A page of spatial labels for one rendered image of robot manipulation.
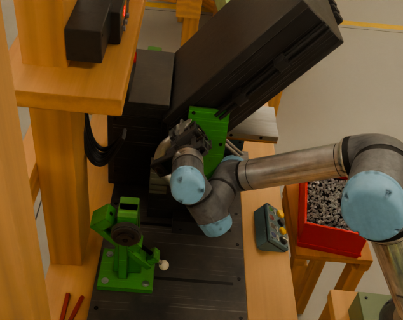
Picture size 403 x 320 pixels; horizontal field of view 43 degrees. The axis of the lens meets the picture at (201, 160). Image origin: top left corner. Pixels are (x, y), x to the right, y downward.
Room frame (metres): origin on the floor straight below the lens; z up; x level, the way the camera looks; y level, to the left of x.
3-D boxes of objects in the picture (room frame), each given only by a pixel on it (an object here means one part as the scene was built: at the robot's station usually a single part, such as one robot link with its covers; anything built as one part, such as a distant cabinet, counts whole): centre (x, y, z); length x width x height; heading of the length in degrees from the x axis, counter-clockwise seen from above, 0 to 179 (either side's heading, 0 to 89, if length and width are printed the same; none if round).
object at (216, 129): (1.17, 0.00, 1.17); 0.13 x 0.12 x 0.20; 5
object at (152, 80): (1.34, 0.21, 1.07); 0.30 x 0.18 x 0.34; 5
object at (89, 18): (0.94, 0.26, 1.59); 0.15 x 0.07 x 0.07; 5
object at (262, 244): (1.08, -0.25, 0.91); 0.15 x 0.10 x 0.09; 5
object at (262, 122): (1.33, -0.03, 1.11); 0.39 x 0.16 x 0.03; 95
